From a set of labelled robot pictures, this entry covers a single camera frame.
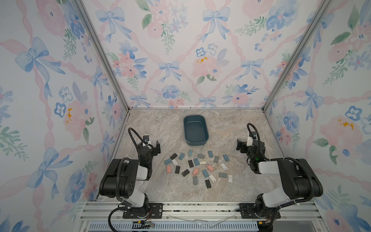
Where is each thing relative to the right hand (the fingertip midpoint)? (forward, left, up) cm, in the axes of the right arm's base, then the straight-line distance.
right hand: (247, 139), depth 94 cm
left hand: (-3, +62, +2) cm, 63 cm away
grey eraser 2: (-21, +18, -6) cm, 28 cm away
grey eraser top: (-10, +30, -5) cm, 32 cm away
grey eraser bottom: (-25, +34, -7) cm, 42 cm away
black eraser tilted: (-20, +40, -6) cm, 45 cm away
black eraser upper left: (-10, +48, -5) cm, 49 cm away
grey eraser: (-11, +21, -6) cm, 24 cm away
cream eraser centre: (-14, +29, -6) cm, 33 cm away
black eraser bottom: (-26, +27, -7) cm, 38 cm away
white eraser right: (-16, +16, -6) cm, 23 cm away
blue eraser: (-10, +14, -6) cm, 18 cm away
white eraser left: (-14, +47, -5) cm, 49 cm away
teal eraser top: (-7, +37, -6) cm, 38 cm away
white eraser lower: (-24, +24, -6) cm, 34 cm away
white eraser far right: (-23, +14, -6) cm, 28 cm away
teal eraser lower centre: (-20, +28, -7) cm, 35 cm away
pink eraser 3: (-17, +25, -6) cm, 31 cm away
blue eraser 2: (-13, +51, -6) cm, 53 cm away
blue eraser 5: (-13, +33, -6) cm, 36 cm away
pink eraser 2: (-20, +34, -6) cm, 39 cm away
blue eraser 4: (-10, +43, -5) cm, 44 cm away
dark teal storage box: (+13, +33, -7) cm, 36 cm away
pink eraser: (-18, +50, -6) cm, 54 cm away
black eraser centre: (-14, +37, -6) cm, 40 cm away
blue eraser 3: (-8, +24, -7) cm, 26 cm away
